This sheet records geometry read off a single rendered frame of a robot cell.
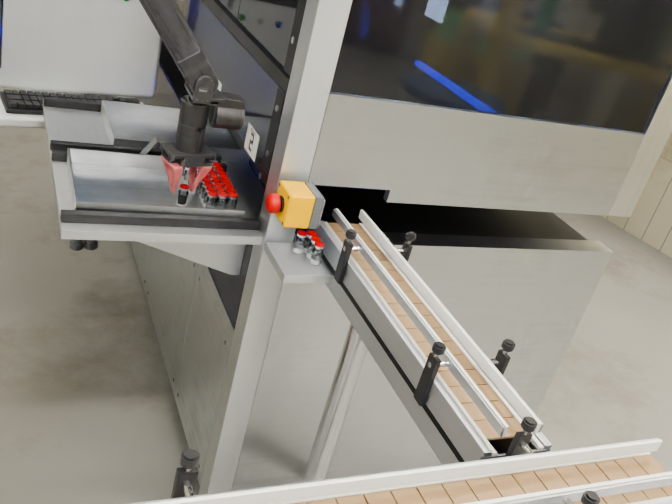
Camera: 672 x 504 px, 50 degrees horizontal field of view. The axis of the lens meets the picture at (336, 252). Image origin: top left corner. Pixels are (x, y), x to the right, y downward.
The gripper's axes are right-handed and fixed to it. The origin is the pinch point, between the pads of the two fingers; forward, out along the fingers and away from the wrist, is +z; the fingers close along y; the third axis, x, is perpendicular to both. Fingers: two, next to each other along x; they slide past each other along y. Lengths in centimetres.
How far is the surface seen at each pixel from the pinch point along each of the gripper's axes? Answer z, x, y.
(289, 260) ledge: 4.6, -25.4, 12.4
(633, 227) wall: 88, 79, 373
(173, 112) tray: 2, 49, 21
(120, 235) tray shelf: 5.2, -8.5, -16.5
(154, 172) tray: 4.0, 16.5, 1.4
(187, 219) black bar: 2.6, -9.0, -2.7
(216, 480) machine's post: 75, -17, 13
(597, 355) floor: 93, -5, 215
